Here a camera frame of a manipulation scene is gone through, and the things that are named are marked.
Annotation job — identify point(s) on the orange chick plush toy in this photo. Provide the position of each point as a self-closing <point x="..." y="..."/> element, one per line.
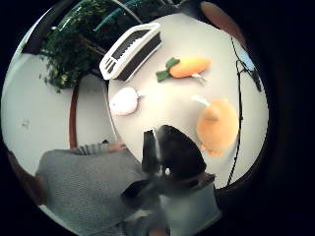
<point x="218" y="126"/>

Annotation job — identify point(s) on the the person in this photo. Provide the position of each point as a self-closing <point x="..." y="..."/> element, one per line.
<point x="88" y="187"/>

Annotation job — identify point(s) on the brown chair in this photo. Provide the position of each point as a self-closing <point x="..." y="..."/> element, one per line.
<point x="223" y="21"/>

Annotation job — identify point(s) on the green leafy plant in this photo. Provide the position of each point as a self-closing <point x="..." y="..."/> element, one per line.
<point x="69" y="55"/>

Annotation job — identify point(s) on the white slatted plastic basket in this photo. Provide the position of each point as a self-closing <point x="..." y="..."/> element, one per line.
<point x="129" y="52"/>

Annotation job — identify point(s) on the brown wooden post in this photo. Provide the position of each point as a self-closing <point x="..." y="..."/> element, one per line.
<point x="73" y="114"/>

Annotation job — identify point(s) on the orange carrot plush toy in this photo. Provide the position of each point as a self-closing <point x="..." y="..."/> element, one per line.
<point x="188" y="67"/>

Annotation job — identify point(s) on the white plush toy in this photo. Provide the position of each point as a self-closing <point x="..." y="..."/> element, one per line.
<point x="124" y="101"/>

